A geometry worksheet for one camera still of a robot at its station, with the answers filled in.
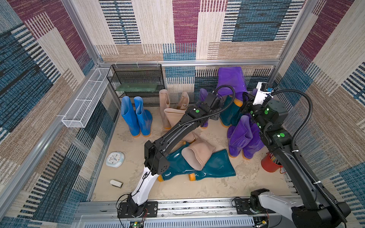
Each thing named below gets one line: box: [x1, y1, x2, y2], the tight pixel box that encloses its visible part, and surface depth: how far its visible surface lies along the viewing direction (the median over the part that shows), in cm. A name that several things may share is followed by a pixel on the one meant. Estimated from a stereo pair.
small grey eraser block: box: [109, 179, 124, 189], surface depth 81 cm
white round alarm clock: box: [105, 150, 125, 168], surface depth 91 cm
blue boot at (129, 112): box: [120, 95, 141, 138], surface depth 90 cm
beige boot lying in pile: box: [181, 139, 217, 171], surface depth 80 cm
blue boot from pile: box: [134, 96, 153, 137], surface depth 91 cm
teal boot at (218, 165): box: [188, 149, 237, 181], surface depth 86 cm
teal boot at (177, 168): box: [157, 142, 192, 182], surface depth 82 cm
